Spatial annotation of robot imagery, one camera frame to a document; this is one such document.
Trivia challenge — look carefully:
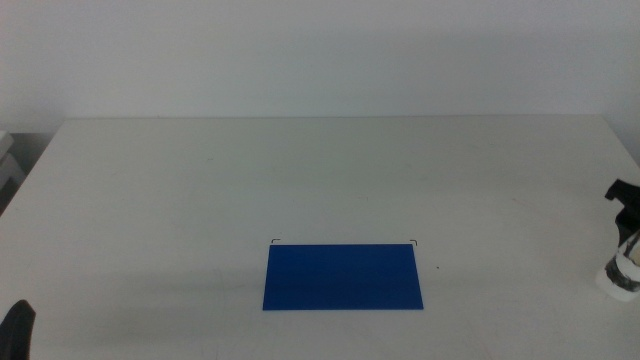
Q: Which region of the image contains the blue rectangular mat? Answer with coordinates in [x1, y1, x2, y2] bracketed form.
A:
[262, 243, 425, 312]

